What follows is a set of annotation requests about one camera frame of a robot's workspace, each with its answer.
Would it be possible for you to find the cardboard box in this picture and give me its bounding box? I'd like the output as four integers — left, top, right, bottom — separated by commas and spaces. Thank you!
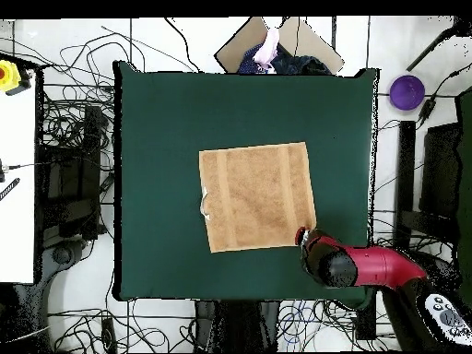
214, 16, 346, 75

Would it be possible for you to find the white side table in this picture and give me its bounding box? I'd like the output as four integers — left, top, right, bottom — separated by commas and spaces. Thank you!
0, 71, 38, 284

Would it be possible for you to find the black ribbed strap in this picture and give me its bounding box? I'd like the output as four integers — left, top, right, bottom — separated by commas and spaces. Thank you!
0, 177, 20, 202

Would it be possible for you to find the purple bowl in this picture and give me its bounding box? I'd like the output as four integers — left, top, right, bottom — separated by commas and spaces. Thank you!
389, 74, 426, 111

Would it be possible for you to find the green cloth on side table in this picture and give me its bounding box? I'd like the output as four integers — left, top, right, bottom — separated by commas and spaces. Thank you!
436, 91, 472, 311

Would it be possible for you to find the tan terry towel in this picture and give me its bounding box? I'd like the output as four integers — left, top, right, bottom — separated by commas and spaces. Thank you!
198, 141, 317, 254

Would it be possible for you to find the black flat panel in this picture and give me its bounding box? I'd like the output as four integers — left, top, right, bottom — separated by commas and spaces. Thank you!
419, 123, 462, 222

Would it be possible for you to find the tangle of black cables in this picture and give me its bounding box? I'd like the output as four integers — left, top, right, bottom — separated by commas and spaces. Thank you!
36, 25, 148, 156

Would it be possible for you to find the black upright bar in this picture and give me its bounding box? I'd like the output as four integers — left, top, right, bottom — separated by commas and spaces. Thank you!
394, 120, 417, 252

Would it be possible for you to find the black power strip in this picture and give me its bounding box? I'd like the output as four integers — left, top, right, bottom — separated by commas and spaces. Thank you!
100, 317, 118, 353

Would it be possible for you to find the black power adapter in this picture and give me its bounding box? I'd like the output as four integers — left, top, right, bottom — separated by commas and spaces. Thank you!
418, 97, 437, 123

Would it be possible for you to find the black rod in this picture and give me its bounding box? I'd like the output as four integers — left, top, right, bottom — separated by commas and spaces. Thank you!
406, 16, 472, 72

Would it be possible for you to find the pink cloth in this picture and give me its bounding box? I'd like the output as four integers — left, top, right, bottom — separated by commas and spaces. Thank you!
253, 27, 280, 71

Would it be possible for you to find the dark blue clothes pile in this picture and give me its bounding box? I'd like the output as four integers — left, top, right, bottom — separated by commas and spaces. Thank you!
237, 43, 333, 76

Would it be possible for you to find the dark green table cloth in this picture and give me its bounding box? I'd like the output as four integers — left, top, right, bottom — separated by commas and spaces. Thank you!
112, 60, 381, 309

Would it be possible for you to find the black equipment stand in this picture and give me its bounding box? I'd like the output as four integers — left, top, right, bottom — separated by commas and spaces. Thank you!
34, 104, 112, 241

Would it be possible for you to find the yellow emergency stop button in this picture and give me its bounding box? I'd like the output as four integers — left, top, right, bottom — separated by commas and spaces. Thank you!
0, 59, 22, 92

